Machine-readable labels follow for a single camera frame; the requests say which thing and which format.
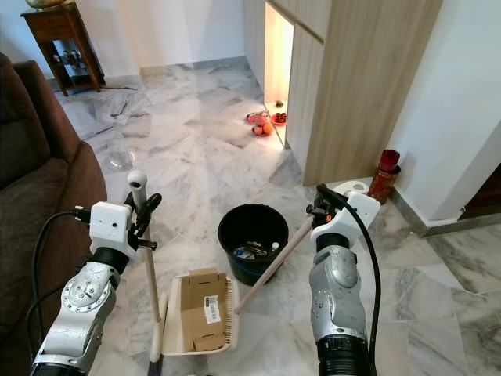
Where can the broom with white knob pole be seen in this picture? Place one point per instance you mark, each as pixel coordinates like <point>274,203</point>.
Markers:
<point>151,305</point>

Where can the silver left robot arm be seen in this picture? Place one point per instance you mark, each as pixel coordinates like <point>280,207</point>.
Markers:
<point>82,301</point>

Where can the black plastic bucket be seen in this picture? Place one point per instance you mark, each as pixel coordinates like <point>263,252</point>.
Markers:
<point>250,225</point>

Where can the white paper trash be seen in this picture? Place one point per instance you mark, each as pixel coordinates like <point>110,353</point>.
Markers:
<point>257,251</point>

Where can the red vase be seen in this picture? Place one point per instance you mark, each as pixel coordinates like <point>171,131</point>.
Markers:
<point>387,172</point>

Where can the brown cardboard piece with label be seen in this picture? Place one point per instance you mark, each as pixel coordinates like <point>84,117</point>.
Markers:
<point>200,313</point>

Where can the red plate of oranges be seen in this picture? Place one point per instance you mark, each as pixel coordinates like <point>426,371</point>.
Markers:
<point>260,125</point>

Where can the brown fabric sofa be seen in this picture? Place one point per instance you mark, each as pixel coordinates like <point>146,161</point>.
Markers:
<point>39,196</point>

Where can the light wooden wardrobe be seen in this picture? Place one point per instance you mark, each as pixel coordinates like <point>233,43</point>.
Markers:
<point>368,78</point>

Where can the dark wooden door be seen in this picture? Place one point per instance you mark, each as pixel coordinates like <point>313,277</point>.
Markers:
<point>485,192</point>

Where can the dark wooden side cabinet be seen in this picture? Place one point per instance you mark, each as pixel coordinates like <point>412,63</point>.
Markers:
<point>47,27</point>

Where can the brass bowl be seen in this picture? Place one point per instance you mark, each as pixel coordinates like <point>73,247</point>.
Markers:
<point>49,4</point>

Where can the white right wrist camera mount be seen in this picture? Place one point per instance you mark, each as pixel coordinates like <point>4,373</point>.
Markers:
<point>348,223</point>

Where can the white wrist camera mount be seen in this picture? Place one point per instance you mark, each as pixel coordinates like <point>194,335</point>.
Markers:
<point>348,223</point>
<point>111,231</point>

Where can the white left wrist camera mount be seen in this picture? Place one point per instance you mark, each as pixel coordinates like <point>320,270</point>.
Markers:
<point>111,231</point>

